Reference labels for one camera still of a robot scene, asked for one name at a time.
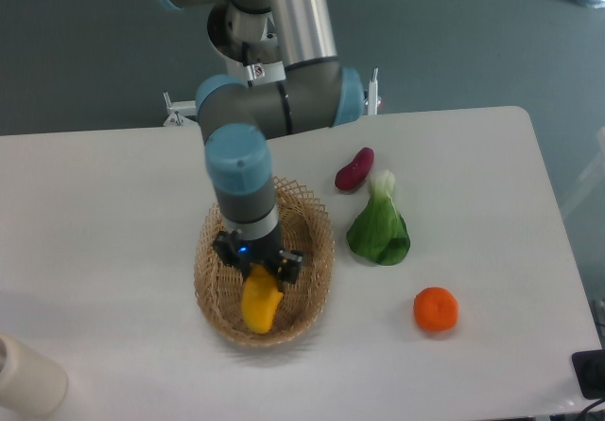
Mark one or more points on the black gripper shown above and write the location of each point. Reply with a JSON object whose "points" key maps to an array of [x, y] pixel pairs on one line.
{"points": [[235, 251]]}

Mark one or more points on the yellow mango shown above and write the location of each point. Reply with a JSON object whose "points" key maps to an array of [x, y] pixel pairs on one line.
{"points": [[261, 298]]}

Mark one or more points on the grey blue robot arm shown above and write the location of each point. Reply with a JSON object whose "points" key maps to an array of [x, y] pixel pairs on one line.
{"points": [[292, 82]]}

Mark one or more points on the woven wicker basket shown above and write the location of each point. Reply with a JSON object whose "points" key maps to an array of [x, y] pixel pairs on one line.
{"points": [[307, 228]]}

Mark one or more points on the purple sweet potato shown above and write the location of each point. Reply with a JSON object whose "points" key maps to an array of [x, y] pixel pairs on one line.
{"points": [[352, 176]]}

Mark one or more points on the green bok choy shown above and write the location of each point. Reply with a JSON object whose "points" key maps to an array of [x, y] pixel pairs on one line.
{"points": [[379, 232]]}

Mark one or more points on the orange tangerine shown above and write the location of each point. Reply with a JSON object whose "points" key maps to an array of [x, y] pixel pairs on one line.
{"points": [[435, 309]]}

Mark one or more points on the cream cylindrical cup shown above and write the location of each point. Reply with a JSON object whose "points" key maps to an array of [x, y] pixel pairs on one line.
{"points": [[31, 383]]}

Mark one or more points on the black device at table edge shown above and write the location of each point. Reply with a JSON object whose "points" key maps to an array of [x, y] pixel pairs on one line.
{"points": [[589, 370]]}

